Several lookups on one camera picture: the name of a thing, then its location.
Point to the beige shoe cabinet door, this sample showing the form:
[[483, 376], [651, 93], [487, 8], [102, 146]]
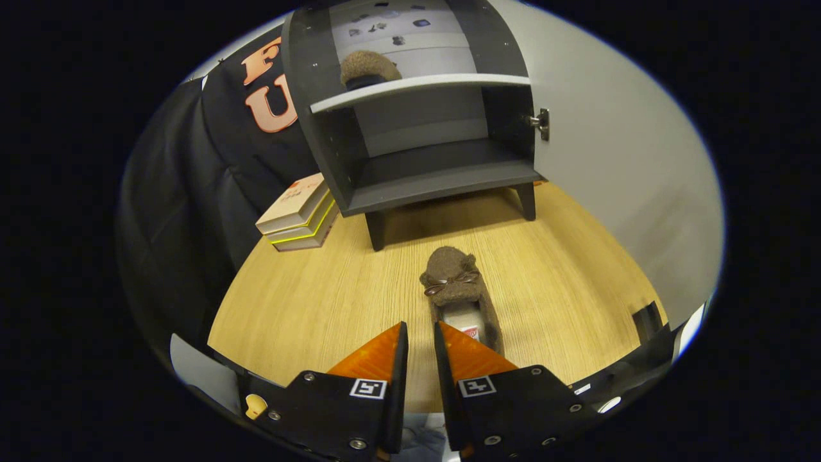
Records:
[[622, 173]]

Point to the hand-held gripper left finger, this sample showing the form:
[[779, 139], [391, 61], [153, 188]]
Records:
[[399, 385]]

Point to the person's blue trousers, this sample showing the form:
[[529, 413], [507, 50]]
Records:
[[420, 439]]

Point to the book with yellow edge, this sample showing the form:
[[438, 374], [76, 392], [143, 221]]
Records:
[[308, 231]]

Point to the brown fuzzy shoe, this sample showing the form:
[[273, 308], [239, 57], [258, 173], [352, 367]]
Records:
[[369, 64], [452, 276]]

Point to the thick pale book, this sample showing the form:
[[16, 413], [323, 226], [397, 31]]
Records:
[[321, 239]]

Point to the beige book with red print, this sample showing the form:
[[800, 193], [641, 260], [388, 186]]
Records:
[[295, 202]]

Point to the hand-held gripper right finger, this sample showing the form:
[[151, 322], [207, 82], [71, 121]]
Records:
[[444, 385]]

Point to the white cabinet shelf board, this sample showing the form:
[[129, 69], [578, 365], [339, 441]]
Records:
[[417, 85]]

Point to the dark grey shoe cabinet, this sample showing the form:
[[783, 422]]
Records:
[[436, 179]]

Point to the metal door hinge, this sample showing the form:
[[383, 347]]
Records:
[[542, 123]]

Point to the black backdrop cloth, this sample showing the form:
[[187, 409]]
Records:
[[192, 192]]

